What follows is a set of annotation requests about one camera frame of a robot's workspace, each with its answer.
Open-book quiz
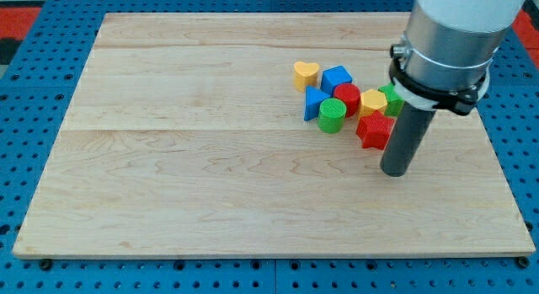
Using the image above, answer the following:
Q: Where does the red star block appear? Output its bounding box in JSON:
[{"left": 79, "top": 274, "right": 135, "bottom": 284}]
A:
[{"left": 356, "top": 110, "right": 395, "bottom": 150}]

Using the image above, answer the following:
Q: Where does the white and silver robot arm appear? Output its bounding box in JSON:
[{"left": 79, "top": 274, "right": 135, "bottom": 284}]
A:
[{"left": 401, "top": 0, "right": 525, "bottom": 91}]

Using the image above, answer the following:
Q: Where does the blue triangle block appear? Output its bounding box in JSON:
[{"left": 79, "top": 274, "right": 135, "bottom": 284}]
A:
[{"left": 303, "top": 86, "right": 330, "bottom": 121}]

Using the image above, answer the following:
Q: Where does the green cylinder block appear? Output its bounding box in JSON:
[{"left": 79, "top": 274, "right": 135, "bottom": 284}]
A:
[{"left": 318, "top": 98, "right": 347, "bottom": 134}]

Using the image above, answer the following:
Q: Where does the yellow heart block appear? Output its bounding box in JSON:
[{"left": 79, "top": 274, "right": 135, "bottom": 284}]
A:
[{"left": 293, "top": 61, "right": 320, "bottom": 92}]

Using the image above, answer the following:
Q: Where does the light wooden board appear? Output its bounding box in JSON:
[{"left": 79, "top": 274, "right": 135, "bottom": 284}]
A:
[{"left": 13, "top": 13, "right": 536, "bottom": 259}]

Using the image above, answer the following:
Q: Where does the blue pentagon block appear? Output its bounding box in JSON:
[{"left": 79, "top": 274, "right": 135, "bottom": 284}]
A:
[{"left": 320, "top": 66, "right": 353, "bottom": 96}]

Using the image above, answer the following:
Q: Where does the red cylinder block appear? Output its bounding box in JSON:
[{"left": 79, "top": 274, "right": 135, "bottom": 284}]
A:
[{"left": 334, "top": 83, "right": 360, "bottom": 118}]

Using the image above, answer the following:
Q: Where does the yellow hexagon block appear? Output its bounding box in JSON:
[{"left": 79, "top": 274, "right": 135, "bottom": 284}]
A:
[{"left": 358, "top": 89, "right": 387, "bottom": 117}]

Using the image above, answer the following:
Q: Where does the green square block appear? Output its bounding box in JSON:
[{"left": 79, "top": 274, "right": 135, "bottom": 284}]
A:
[{"left": 378, "top": 83, "right": 404, "bottom": 117}]

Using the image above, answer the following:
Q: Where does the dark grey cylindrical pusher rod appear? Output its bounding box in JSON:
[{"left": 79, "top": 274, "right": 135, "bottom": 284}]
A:
[{"left": 380, "top": 103, "right": 435, "bottom": 177}]

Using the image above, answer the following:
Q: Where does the black and white clamp ring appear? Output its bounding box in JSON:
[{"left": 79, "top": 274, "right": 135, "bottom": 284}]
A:
[{"left": 388, "top": 40, "right": 491, "bottom": 117}]

